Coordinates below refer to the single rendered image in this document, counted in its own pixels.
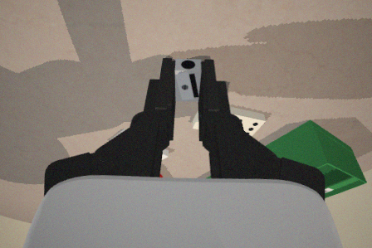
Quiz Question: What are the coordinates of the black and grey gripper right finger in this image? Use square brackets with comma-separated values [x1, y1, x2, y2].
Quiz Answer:
[198, 60, 325, 200]

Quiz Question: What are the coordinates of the green rack of bins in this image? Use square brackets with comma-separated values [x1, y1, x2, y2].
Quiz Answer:
[266, 120, 367, 198]

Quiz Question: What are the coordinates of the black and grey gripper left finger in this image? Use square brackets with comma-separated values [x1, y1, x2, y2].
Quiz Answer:
[44, 58, 176, 196]

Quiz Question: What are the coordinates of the silver pencil sharpener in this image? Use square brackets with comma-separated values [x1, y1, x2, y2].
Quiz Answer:
[175, 59, 201, 102]

